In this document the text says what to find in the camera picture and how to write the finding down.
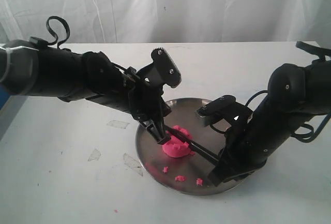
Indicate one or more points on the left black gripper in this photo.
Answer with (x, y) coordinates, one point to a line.
(114, 89)

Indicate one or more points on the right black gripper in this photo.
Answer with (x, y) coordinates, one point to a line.
(274, 120)

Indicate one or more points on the pink dough lump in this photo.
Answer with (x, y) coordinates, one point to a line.
(175, 148)

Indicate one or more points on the black knife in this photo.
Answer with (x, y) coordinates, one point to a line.
(195, 147)

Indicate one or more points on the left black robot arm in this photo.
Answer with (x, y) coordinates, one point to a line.
(30, 70)

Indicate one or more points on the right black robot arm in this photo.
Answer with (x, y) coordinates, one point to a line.
(317, 100)

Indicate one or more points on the pink crumb bottom right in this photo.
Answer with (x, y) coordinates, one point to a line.
(199, 182)

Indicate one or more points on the round steel plate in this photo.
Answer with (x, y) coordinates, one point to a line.
(153, 159)

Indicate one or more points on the pink crumb bottom middle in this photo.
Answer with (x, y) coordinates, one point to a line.
(180, 178)

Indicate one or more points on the white backdrop sheet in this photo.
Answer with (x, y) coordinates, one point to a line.
(132, 21)

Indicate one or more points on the blue sand box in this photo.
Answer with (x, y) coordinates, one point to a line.
(5, 97)

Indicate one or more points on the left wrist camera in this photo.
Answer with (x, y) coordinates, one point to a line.
(161, 71)

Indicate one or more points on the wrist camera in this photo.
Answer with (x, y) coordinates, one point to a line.
(224, 108)
(161, 71)

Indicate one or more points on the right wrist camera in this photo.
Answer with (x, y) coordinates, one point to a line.
(224, 108)

